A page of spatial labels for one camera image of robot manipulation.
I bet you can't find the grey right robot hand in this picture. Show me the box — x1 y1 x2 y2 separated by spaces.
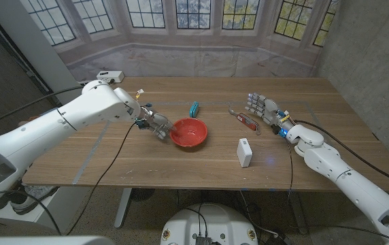
244 92 296 137

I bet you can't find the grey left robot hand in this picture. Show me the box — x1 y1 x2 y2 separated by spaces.
133 103 178 141

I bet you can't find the red speckled bowl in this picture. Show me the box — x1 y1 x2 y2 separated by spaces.
169 117 209 148

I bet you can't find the red Swiss knife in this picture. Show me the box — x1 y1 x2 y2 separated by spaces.
228 108 262 136

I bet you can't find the white cuboid box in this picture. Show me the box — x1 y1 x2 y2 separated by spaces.
236 137 254 168

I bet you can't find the teal blue small case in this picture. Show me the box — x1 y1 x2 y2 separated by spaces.
189 101 200 119

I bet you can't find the white power strip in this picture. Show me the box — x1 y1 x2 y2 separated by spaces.
96 70 125 84

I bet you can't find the black round fan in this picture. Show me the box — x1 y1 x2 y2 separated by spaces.
131 188 156 203

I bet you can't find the printed window backdrop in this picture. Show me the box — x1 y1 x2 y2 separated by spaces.
19 0 340 82

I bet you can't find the light grey table leg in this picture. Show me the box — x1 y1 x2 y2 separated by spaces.
114 188 133 229

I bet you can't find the dark grey table leg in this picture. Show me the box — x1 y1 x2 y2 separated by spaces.
284 191 309 235

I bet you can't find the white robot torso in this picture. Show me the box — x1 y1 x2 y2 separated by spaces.
160 203 259 245

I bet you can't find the white floor platform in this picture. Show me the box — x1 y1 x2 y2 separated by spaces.
0 185 90 232

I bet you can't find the grey sneaker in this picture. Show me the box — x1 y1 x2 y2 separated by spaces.
0 185 59 215

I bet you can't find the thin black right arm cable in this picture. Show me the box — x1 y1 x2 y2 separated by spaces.
284 139 294 229

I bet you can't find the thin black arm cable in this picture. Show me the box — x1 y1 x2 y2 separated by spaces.
65 121 138 236
284 139 294 229

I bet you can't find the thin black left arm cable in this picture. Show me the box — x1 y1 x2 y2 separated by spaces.
65 121 138 236

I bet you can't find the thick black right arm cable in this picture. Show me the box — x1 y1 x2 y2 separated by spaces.
294 118 389 188

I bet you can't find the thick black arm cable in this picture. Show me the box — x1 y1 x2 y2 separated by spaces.
294 118 389 188
0 85 86 133

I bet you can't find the black torso cable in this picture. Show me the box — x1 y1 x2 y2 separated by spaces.
183 203 209 238

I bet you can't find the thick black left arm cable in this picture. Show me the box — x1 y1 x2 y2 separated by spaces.
0 85 86 133

